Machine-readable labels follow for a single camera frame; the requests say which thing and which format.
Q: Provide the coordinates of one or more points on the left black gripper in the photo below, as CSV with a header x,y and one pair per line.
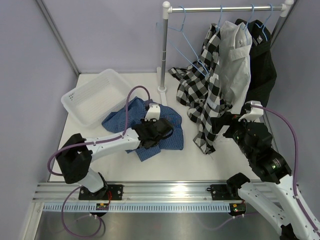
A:
x,y
153,121

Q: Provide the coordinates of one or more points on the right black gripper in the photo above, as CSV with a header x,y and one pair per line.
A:
x,y
217,123

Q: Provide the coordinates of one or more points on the blue plaid shirt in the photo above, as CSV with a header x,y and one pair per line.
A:
x,y
115,123

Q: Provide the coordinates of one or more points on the black white checked shirt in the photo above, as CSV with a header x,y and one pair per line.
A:
x,y
200,89

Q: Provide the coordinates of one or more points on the blue hanger of checked shirt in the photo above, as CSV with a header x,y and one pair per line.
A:
x,y
218,26

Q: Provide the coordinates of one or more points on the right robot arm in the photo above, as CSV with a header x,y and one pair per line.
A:
x,y
293,220

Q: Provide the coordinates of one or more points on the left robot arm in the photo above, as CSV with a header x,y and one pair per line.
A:
x,y
77,154

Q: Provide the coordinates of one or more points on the blue hanger of black shirt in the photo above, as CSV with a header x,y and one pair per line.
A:
x,y
263,26

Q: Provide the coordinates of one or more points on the blue hanger of white shirt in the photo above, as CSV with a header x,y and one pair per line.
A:
x,y
247,27

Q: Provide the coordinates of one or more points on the white plastic basket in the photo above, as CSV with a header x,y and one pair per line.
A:
x,y
90,103

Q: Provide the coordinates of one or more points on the metal clothes rack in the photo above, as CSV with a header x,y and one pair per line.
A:
x,y
284,8

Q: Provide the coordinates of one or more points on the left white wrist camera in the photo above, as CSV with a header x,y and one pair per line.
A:
x,y
153,112

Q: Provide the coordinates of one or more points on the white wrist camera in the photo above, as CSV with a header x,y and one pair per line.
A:
x,y
153,112
253,111

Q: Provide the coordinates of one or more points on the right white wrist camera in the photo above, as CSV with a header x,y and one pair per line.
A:
x,y
253,111

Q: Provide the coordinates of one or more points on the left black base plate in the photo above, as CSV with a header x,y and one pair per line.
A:
x,y
114,191

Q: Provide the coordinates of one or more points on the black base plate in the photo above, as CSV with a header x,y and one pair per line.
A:
x,y
114,191
224,192

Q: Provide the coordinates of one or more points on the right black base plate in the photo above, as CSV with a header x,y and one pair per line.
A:
x,y
224,192

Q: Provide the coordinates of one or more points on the aluminium mounting rail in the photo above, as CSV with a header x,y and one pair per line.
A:
x,y
135,192

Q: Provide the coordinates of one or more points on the white slotted cable duct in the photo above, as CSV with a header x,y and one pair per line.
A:
x,y
118,207

